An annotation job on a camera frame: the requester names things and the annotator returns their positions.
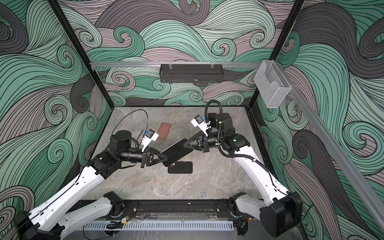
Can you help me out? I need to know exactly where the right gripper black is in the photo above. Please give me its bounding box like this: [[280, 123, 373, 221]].
[[185, 130, 227, 154]]

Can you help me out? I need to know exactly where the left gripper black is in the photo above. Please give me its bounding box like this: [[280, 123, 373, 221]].
[[119, 145, 168, 169]]

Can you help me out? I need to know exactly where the black phone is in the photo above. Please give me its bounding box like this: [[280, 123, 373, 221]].
[[208, 113, 217, 122], [168, 162, 193, 174]]

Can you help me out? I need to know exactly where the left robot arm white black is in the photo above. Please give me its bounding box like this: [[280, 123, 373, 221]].
[[13, 129, 168, 240]]

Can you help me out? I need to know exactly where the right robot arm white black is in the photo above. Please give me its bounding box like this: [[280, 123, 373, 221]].
[[184, 113, 304, 238]]

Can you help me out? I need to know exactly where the pink phone case far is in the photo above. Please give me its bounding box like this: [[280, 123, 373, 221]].
[[158, 122, 171, 141]]

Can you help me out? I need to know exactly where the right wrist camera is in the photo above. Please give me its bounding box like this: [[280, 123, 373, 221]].
[[191, 115, 210, 137]]

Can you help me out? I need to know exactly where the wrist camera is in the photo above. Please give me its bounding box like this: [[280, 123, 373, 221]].
[[191, 115, 210, 137], [141, 129, 159, 152]]

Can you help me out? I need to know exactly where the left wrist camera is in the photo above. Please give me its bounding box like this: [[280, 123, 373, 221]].
[[141, 129, 159, 152]]

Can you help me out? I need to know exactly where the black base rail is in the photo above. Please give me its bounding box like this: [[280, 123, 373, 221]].
[[56, 199, 296, 216]]

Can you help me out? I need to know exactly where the black wall tray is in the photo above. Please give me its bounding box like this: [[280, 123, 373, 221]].
[[160, 64, 224, 83]]

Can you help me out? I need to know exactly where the white slotted cable duct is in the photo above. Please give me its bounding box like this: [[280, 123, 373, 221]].
[[83, 220, 235, 232]]

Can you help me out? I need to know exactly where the clear plastic wall holder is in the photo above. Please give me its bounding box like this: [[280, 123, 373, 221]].
[[254, 61, 292, 109]]

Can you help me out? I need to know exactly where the aluminium rail back wall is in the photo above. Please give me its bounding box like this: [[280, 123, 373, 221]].
[[90, 61, 262, 69]]

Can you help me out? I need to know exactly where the aluminium rail wall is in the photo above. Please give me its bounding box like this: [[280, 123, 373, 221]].
[[275, 63, 384, 230], [90, 61, 262, 69]]

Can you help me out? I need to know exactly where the aluminium rail right wall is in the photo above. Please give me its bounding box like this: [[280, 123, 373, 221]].
[[275, 63, 384, 230]]

